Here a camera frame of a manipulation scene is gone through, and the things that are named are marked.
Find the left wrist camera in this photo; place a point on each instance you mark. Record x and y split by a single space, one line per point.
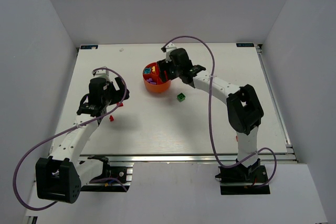
101 73

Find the corner label sticker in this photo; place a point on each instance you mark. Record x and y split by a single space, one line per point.
88 47
243 45

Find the left corner label sticker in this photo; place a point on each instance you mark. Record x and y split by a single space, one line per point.
88 47

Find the orange round divided container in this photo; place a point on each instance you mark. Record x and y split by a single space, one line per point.
161 86

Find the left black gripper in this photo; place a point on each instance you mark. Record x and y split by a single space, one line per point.
115 92

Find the light blue lego brick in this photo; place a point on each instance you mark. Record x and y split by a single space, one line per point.
147 71

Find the right corner label sticker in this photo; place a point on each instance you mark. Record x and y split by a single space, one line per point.
243 45

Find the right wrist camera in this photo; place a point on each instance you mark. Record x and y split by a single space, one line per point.
167 49

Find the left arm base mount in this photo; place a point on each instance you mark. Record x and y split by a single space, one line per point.
110 176

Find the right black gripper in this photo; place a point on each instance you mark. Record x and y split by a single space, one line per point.
165 69

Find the green square lego brick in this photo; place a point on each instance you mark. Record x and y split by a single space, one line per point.
180 97

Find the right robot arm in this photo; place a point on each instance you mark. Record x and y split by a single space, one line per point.
243 107

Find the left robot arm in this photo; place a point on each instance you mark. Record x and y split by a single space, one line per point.
61 175

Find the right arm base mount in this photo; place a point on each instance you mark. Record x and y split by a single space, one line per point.
241 180

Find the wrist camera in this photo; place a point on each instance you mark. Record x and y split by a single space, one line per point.
167 49
101 73

